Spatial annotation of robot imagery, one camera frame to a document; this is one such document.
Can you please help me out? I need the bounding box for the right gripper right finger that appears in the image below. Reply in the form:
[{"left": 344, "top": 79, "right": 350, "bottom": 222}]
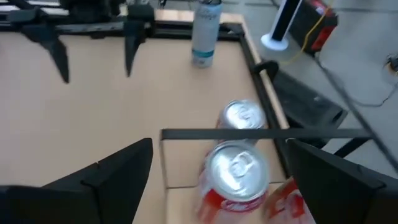
[{"left": 286, "top": 139, "right": 398, "bottom": 224}]

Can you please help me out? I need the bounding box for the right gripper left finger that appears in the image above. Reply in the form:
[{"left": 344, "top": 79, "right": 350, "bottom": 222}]
[{"left": 40, "top": 138, "right": 154, "bottom": 224}]

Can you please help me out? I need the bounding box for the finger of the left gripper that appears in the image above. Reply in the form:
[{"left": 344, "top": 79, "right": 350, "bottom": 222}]
[
  {"left": 123, "top": 3, "right": 155, "bottom": 78},
  {"left": 6, "top": 8, "right": 70, "bottom": 84}
]

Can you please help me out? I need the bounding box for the slim white can blue band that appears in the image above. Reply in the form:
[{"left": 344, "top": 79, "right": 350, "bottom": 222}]
[{"left": 190, "top": 0, "right": 224, "bottom": 69}]

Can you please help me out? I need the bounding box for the silver Diet Coke can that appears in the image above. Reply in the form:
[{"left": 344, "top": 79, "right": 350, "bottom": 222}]
[{"left": 216, "top": 98, "right": 268, "bottom": 147}]

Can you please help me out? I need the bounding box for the black perforated case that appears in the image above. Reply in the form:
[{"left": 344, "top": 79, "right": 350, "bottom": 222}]
[{"left": 272, "top": 70, "right": 348, "bottom": 149}]

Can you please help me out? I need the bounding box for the black white pole round base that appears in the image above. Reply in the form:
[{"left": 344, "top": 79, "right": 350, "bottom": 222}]
[{"left": 260, "top": 0, "right": 304, "bottom": 52}]

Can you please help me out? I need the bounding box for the black red equipment box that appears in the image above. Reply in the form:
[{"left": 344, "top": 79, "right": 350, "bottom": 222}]
[{"left": 289, "top": 0, "right": 339, "bottom": 57}]

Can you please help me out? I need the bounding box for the wooden shelf black frame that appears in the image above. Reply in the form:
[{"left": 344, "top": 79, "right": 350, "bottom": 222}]
[{"left": 159, "top": 127, "right": 373, "bottom": 224}]

